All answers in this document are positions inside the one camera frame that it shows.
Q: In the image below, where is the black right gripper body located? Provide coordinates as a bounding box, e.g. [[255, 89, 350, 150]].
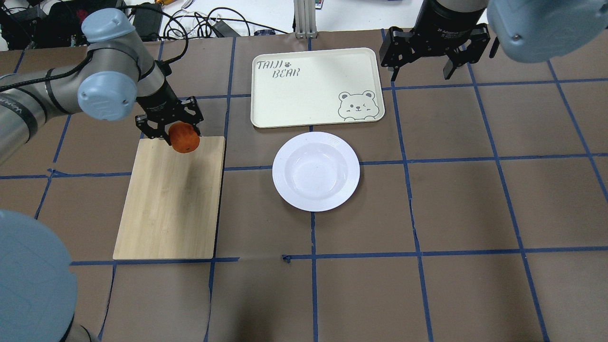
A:
[[380, 23, 490, 69]]

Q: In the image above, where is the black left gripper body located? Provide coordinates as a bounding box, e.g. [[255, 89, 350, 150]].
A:
[[135, 96, 204, 139]]

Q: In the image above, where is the orange fruit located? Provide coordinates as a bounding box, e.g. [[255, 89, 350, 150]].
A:
[[169, 122, 200, 153]]

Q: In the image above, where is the white round plate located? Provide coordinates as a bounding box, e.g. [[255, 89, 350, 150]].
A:
[[272, 132, 361, 212]]

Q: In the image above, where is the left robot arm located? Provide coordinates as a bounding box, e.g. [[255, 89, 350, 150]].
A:
[[1, 8, 203, 342]]

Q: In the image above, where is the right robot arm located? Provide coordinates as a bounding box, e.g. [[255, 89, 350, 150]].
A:
[[380, 0, 608, 81]]

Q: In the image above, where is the cream bear tray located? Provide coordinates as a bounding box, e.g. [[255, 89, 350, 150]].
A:
[[250, 47, 386, 128]]

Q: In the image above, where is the bamboo cutting board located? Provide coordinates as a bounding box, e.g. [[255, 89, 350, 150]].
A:
[[113, 136, 226, 260]]

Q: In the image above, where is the aluminium frame post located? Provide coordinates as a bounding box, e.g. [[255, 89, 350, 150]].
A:
[[293, 0, 318, 38]]

